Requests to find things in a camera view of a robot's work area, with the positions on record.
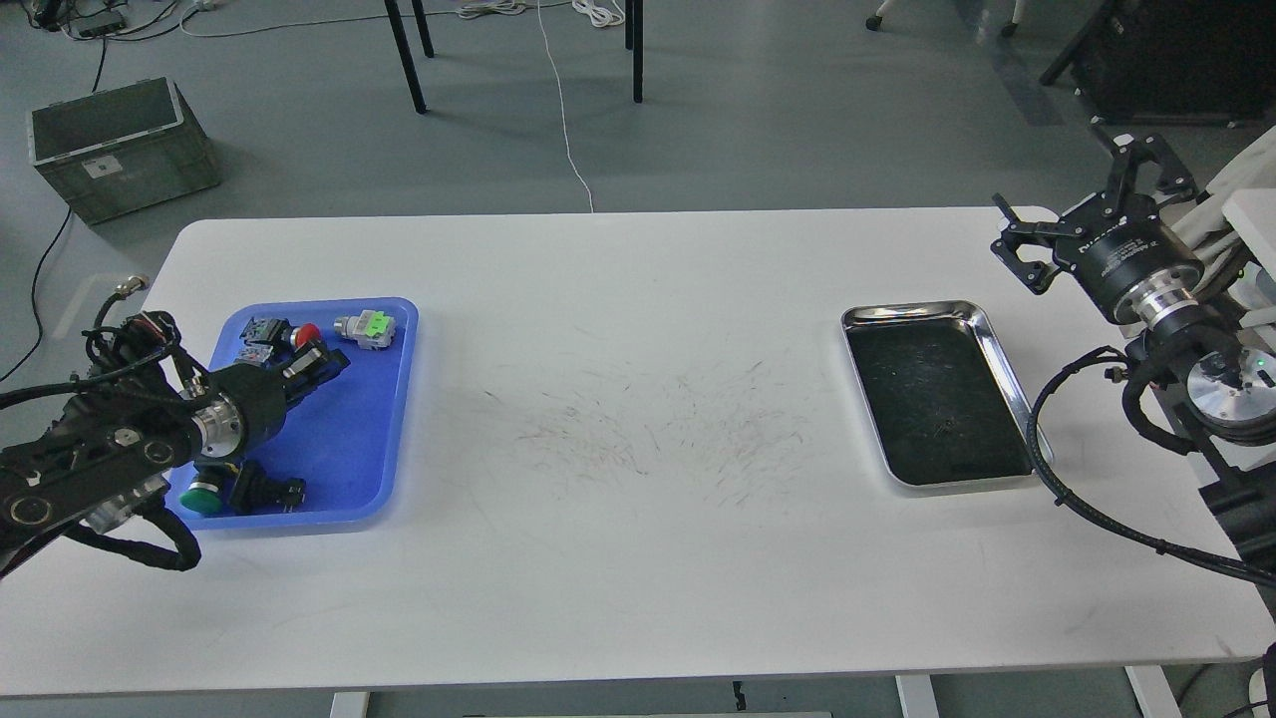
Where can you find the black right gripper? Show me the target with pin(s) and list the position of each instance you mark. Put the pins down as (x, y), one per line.
(1121, 254)

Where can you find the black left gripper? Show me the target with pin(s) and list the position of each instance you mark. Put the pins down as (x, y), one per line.
(248, 403)

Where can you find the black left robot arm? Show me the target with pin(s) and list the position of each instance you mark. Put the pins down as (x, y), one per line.
(97, 474)

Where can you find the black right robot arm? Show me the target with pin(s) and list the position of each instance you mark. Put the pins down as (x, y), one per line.
(1187, 378)

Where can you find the blue plastic tray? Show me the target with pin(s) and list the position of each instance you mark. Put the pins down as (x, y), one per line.
(343, 440)

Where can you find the white cloth on chair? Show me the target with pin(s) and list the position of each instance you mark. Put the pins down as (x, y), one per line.
(1236, 252)

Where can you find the black equipment case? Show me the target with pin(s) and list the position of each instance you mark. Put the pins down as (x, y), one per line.
(1167, 62)

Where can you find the silver metal tray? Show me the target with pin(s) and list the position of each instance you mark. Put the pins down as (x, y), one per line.
(948, 413)

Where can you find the grey plastic crate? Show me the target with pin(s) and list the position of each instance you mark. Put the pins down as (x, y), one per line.
(117, 151)

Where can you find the red push button switch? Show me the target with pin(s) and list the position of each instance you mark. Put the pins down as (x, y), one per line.
(267, 340)

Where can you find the grey switch with green cap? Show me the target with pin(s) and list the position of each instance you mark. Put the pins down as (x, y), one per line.
(370, 329)

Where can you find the green push button switch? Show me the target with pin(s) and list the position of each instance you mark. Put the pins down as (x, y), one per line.
(208, 492)

